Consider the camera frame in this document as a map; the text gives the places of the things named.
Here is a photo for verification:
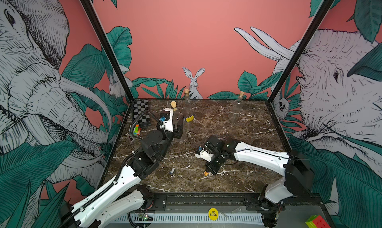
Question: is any glass bottle blue label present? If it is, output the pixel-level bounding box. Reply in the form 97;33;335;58
230;91;244;124

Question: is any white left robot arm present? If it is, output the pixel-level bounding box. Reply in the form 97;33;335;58
59;108;178;228

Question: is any glass bottle yellow price label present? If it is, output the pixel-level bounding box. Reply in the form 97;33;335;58
182;89;195;133

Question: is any colourful rubiks cube on table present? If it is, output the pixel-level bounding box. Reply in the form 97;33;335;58
133;124;141;136

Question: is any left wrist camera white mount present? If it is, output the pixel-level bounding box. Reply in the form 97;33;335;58
159;108;174;132

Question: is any black right frame post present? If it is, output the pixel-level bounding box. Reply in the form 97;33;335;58
267;0;335;104

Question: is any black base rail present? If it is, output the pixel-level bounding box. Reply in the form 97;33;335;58
146;192;327;214

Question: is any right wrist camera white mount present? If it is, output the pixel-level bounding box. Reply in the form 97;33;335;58
195;148;214;162

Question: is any black frame post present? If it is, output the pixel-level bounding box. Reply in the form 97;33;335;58
80;0;134;103
267;0;335;104

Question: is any white perforated cable tray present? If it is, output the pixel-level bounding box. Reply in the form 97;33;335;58
130;213;263;225

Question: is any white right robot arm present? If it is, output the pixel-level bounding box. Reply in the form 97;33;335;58
195;135;314;204

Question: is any yellow round big blind sticker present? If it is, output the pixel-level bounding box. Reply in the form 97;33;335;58
208;208;219;221

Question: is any black corrugated left cable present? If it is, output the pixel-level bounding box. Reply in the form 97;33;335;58
58;110;168;228

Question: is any black left frame post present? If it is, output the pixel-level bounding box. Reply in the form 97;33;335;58
80;0;134;103

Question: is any black white chessboard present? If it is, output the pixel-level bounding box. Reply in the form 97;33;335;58
133;99;151;128

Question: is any colourful cube bottom right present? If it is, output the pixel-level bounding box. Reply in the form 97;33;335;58
305;215;330;228

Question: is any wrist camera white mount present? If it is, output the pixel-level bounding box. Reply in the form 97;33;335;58
195;148;214;162
159;108;174;132

